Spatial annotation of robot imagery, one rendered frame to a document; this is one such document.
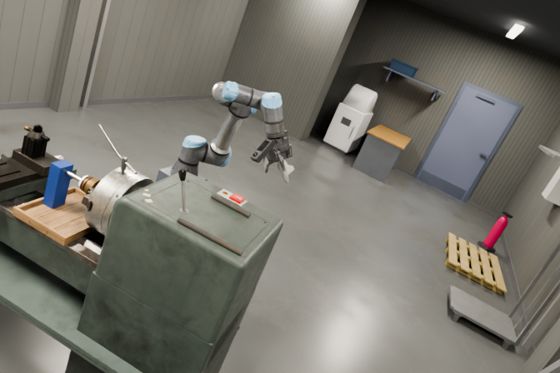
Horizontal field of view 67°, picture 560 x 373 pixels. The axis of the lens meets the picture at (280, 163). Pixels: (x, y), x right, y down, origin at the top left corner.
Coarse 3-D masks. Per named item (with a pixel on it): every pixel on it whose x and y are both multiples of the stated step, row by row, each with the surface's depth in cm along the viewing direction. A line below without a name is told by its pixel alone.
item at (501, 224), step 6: (504, 216) 634; (510, 216) 626; (498, 222) 635; (504, 222) 631; (492, 228) 642; (498, 228) 634; (504, 228) 634; (492, 234) 640; (498, 234) 636; (486, 240) 648; (492, 240) 640; (486, 246) 643; (492, 246) 646
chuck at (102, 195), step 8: (120, 168) 187; (128, 168) 190; (112, 176) 181; (120, 176) 182; (128, 176) 184; (104, 184) 178; (112, 184) 178; (120, 184) 179; (96, 192) 177; (104, 192) 177; (112, 192) 177; (88, 200) 177; (96, 200) 176; (104, 200) 176; (96, 208) 176; (104, 208) 175; (88, 216) 179; (96, 216) 177; (88, 224) 183; (96, 224) 179
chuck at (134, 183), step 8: (136, 176) 186; (144, 176) 191; (128, 184) 180; (136, 184) 182; (144, 184) 190; (120, 192) 177; (128, 192) 180; (112, 200) 175; (104, 216) 176; (104, 224) 177; (104, 232) 180
